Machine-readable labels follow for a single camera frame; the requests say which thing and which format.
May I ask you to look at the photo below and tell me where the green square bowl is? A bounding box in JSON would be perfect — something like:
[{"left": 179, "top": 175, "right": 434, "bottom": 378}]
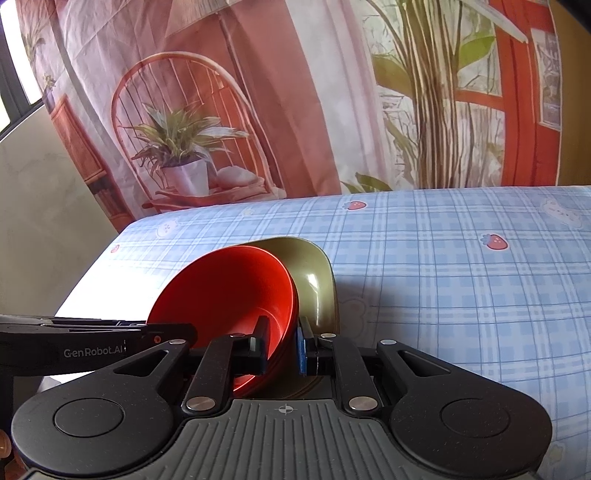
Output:
[{"left": 241, "top": 235, "right": 341, "bottom": 399}]

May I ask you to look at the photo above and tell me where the red round bowl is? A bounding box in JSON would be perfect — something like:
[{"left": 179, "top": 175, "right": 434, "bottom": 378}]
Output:
[{"left": 147, "top": 245, "right": 298, "bottom": 398}]

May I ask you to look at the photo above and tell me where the person's left hand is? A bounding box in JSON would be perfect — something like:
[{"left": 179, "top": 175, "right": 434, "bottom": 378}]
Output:
[{"left": 0, "top": 430, "right": 27, "bottom": 480}]

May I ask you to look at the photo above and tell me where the blue plaid tablecloth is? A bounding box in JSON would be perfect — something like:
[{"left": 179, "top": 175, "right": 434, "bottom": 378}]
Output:
[{"left": 58, "top": 186, "right": 590, "bottom": 479}]

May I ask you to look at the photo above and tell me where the printed backdrop curtain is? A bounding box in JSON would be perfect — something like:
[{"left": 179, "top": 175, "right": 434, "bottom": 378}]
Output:
[{"left": 15, "top": 0, "right": 562, "bottom": 230}]

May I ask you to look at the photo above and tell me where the black window frame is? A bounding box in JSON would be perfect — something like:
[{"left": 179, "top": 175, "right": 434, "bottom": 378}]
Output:
[{"left": 0, "top": 1, "right": 42, "bottom": 138}]

